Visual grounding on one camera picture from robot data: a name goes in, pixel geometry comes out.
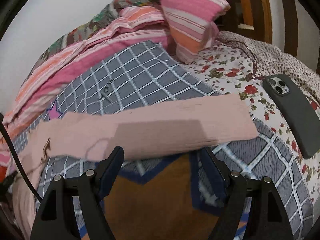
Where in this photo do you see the pink knitted sweater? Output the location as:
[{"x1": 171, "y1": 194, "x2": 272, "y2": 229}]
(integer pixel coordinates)
[{"x1": 19, "y1": 94, "x2": 258, "y2": 239}]

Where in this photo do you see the red pillow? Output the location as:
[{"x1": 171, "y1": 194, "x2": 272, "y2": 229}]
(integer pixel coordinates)
[{"x1": 0, "y1": 166, "x2": 7, "y2": 182}]

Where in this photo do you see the grey checked star blanket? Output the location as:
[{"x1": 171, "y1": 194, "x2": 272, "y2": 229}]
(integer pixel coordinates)
[{"x1": 12, "y1": 41, "x2": 319, "y2": 239}]

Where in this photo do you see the black smartphone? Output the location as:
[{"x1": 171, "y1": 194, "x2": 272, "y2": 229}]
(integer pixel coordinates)
[{"x1": 263, "y1": 74, "x2": 319, "y2": 159}]

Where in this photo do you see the floral bed sheet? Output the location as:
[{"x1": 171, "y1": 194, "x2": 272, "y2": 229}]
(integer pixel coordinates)
[{"x1": 185, "y1": 39, "x2": 319, "y2": 202}]

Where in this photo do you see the leopard print blanket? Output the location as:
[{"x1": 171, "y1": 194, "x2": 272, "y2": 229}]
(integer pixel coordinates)
[{"x1": 217, "y1": 31, "x2": 319, "y2": 108}]

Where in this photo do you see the dark wooden footboard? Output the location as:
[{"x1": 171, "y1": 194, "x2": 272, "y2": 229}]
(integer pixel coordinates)
[{"x1": 216, "y1": 0, "x2": 319, "y2": 73}]

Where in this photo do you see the pink striped quilt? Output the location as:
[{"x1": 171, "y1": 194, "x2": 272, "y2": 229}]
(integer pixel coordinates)
[{"x1": 0, "y1": 0, "x2": 231, "y2": 167}]

